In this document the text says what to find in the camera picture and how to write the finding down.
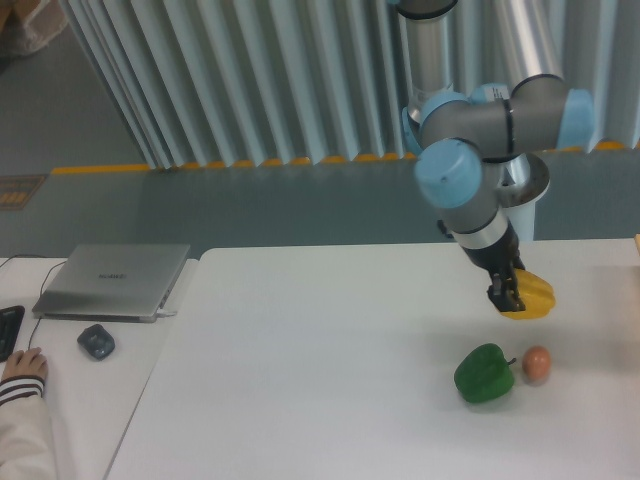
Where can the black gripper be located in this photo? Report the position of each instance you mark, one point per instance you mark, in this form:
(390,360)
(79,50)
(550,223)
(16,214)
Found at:
(495,248)

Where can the yellow bell pepper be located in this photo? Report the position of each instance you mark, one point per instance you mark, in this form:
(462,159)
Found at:
(533,297)

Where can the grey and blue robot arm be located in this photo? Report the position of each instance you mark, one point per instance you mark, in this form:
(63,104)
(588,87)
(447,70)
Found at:
(459,139)

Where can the round silver robot base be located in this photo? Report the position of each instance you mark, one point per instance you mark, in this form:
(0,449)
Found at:
(523,181)

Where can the forearm in white striped sleeve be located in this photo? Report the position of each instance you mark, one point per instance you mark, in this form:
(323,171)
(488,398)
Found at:
(27,447)

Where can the green bell pepper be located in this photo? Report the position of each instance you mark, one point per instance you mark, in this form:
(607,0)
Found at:
(484,375)

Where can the person's hand on mouse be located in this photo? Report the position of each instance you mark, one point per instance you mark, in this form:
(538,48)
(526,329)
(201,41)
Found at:
(25,372)

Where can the brown egg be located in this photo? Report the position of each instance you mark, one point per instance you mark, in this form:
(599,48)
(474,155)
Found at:
(536,364)

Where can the corrugated grey partition panel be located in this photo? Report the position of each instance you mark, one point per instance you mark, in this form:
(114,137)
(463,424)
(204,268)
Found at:
(255,82)

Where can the silver closed laptop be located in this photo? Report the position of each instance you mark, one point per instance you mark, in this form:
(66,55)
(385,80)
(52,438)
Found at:
(113,282)

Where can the white side desk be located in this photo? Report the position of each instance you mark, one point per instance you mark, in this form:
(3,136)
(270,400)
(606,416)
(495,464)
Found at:
(90,402)

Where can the black keyboard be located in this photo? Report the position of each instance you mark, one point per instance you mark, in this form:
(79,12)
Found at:
(10,324)

